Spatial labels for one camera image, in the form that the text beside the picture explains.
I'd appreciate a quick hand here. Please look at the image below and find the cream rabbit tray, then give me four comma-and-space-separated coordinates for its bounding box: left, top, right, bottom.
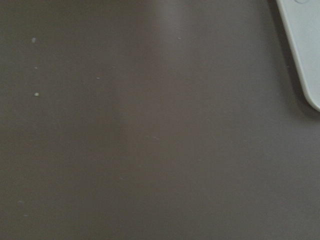
276, 0, 320, 111

